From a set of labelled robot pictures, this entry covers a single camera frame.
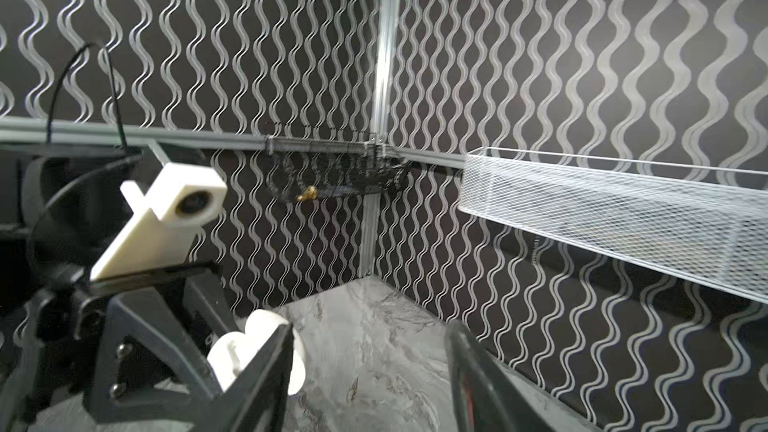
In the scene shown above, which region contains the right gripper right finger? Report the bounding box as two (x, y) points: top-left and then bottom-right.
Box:
(445, 320), (552, 431)

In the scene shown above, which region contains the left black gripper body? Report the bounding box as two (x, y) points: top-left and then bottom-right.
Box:
(1, 262), (237, 431)

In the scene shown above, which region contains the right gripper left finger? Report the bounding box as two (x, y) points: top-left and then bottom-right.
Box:
(203, 324), (294, 431)

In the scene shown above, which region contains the white round charging case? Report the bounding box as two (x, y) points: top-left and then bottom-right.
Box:
(206, 308), (308, 397)

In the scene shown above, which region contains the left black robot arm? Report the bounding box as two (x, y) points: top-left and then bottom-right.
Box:
(1, 144), (235, 431)

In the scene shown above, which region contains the small brass object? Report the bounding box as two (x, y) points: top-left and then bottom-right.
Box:
(296, 185), (319, 202)

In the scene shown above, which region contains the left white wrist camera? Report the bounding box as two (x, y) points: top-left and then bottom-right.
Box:
(89, 162), (227, 282)

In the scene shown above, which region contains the black wire basket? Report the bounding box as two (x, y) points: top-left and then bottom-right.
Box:
(264, 133), (413, 203)

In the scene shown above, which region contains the white wire mesh basket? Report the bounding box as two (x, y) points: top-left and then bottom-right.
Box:
(459, 147), (767, 302)

